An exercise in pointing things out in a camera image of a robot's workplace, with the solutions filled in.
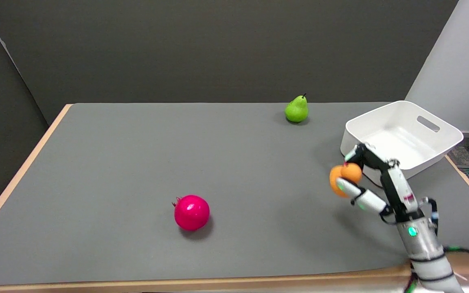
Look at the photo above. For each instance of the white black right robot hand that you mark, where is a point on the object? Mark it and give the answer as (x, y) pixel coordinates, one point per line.
(393, 189)

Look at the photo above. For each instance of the yellow rubber duck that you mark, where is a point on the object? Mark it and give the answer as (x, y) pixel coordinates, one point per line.
(342, 179)

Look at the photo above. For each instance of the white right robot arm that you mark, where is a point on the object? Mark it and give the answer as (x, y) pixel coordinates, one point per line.
(426, 252)

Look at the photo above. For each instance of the white plastic bin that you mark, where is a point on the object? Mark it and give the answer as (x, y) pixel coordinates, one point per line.
(401, 134)

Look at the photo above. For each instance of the green pear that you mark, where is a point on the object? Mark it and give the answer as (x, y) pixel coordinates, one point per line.
(296, 110)

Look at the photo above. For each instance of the red pomegranate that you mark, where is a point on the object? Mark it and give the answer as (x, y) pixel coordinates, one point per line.
(192, 212)

